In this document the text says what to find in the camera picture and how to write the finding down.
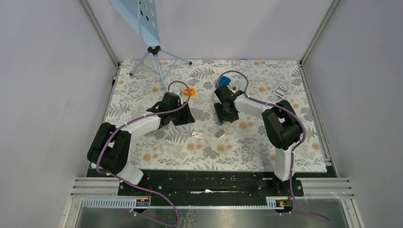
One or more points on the cardboard staple box sleeve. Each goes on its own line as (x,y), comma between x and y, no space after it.
(197,135)

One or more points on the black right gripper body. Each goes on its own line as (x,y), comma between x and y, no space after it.
(223,115)

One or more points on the orange tape roll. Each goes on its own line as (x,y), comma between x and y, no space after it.
(189,92)

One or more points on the floral tablecloth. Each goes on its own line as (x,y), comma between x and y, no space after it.
(244,146)

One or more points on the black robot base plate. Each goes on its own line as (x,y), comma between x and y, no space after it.
(219,188)

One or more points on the silver stapler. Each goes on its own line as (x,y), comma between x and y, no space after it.
(236,89)

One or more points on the blue music stand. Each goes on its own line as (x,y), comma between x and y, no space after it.
(142,16)

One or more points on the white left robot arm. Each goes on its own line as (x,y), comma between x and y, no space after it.
(110,148)

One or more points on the blue toy car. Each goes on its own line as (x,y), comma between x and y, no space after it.
(223,81)

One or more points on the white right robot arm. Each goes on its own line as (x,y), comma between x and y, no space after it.
(284,129)

